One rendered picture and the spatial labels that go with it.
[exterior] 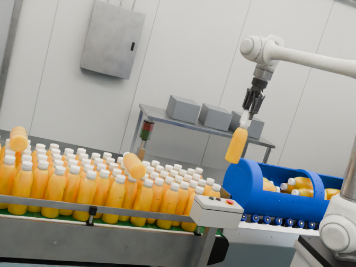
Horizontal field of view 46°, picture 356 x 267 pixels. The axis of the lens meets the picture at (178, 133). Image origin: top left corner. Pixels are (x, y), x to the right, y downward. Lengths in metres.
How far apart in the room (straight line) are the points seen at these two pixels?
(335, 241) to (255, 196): 0.57
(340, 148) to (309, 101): 0.94
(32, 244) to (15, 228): 0.10
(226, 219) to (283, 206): 0.49
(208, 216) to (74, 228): 0.55
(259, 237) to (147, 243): 0.65
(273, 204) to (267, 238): 0.20
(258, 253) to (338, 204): 0.75
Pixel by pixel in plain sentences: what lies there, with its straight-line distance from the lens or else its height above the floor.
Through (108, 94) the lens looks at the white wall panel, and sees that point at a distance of 5.40.
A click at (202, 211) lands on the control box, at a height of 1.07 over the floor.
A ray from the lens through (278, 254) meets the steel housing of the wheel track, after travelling 2.41.
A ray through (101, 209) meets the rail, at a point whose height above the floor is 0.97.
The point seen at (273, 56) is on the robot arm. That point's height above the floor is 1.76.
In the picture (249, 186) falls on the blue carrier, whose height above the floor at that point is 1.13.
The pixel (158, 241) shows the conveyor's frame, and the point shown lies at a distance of 1.90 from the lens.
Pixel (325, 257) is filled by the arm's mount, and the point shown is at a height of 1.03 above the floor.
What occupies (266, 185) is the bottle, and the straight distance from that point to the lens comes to 2.22.
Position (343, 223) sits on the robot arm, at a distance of 1.68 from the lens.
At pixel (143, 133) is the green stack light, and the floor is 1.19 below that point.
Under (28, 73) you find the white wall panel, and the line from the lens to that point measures 5.38.
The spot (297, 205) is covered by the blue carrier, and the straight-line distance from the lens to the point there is 2.30.
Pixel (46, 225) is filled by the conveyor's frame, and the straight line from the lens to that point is 1.76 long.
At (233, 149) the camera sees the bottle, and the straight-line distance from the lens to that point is 2.07.
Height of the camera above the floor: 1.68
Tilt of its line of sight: 11 degrees down
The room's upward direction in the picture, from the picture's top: 16 degrees clockwise
